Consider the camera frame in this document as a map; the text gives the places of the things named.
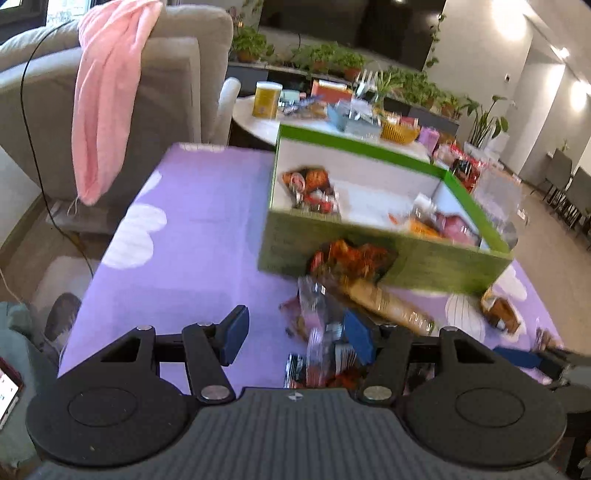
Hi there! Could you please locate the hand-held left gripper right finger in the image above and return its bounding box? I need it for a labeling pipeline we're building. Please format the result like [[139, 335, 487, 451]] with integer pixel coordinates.
[[342, 309, 499, 405]]

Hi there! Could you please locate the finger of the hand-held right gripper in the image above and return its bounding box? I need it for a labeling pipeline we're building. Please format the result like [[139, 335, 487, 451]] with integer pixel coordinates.
[[493, 346, 563, 371]]

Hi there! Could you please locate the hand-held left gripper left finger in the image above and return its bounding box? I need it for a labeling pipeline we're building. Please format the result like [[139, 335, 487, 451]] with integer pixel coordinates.
[[95, 305, 250, 403]]

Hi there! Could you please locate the brown yellow edged snack packet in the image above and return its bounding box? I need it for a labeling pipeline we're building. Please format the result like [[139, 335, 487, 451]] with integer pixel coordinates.
[[536, 329, 564, 354]]

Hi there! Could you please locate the tan long snack packet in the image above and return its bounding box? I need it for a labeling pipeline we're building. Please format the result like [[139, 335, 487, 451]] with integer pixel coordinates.
[[342, 277, 437, 335]]

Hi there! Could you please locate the clear packet of dark snack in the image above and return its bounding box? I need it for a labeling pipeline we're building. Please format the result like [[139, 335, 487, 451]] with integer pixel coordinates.
[[279, 277, 370, 388]]

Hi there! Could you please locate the brown cube snack packet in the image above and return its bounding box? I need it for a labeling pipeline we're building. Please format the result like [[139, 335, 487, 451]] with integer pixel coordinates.
[[480, 288, 522, 333]]

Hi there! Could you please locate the dark brown snack packet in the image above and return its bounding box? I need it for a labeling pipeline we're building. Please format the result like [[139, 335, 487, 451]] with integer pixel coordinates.
[[284, 353, 315, 388]]

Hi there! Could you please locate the green cardboard box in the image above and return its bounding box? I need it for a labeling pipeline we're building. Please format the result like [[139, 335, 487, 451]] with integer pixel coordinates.
[[257, 124, 514, 296]]

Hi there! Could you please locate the orange edged biscuit packet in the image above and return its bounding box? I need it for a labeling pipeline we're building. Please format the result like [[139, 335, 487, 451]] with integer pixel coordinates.
[[388, 213, 439, 238]]

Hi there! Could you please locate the black red small packet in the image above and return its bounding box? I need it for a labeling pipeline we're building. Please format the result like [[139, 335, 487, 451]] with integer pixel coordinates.
[[295, 191, 342, 215]]

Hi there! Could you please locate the pink sausage packet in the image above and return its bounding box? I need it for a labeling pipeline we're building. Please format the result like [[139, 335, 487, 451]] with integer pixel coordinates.
[[436, 212, 481, 245]]

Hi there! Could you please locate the white stick snack packet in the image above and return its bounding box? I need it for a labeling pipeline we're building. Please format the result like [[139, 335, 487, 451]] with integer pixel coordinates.
[[413, 193, 439, 215]]

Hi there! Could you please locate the grey dining chair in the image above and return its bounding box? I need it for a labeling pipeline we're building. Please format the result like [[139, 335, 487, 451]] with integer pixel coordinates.
[[566, 166, 591, 236], [542, 150, 575, 204]]

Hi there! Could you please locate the yellow basket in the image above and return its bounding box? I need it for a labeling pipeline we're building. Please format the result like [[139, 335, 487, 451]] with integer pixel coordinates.
[[379, 121, 422, 145]]

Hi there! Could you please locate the white round table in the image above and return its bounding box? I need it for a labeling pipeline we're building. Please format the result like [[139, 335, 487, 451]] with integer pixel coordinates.
[[231, 95, 432, 162]]

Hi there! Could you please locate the person's grey green clothing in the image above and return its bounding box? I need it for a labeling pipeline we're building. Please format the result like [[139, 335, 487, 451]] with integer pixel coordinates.
[[0, 302, 61, 467]]

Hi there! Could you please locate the blue basket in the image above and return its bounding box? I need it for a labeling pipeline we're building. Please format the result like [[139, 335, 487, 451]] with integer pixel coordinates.
[[328, 104, 384, 134]]

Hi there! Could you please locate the white chair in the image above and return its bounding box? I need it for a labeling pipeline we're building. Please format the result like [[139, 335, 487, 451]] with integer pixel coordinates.
[[216, 77, 242, 144]]

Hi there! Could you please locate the smartphone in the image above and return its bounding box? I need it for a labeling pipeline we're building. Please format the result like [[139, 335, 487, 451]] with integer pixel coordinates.
[[0, 355, 24, 430]]

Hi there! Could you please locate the yellow can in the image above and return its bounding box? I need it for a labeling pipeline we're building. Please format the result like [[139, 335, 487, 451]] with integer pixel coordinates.
[[252, 82, 283, 120]]

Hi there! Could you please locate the tall leafy plant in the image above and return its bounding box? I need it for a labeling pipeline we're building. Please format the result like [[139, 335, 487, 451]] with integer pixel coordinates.
[[462, 95, 509, 148]]

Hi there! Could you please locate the orange tissue box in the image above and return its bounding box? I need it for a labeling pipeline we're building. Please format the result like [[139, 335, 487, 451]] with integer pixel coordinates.
[[310, 79, 354, 104]]

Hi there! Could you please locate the grey armchair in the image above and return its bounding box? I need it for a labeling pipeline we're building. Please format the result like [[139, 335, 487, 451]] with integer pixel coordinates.
[[0, 4, 234, 213]]

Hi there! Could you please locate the green potted plant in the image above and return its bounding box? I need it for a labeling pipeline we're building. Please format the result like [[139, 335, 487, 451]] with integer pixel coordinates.
[[388, 67, 462, 116], [291, 41, 365, 81], [231, 25, 275, 63]]

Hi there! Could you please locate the pink towel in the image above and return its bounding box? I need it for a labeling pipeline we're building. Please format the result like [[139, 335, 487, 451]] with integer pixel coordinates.
[[71, 0, 163, 206]]

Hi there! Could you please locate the black television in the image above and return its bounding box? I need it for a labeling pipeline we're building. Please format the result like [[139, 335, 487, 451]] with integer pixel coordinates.
[[259, 0, 446, 72]]

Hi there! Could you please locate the hanging vine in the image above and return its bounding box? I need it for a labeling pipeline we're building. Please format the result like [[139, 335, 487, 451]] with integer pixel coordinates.
[[425, 14, 446, 70]]

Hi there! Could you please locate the black cable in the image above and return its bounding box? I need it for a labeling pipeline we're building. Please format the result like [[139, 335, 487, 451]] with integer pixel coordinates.
[[21, 21, 95, 278]]

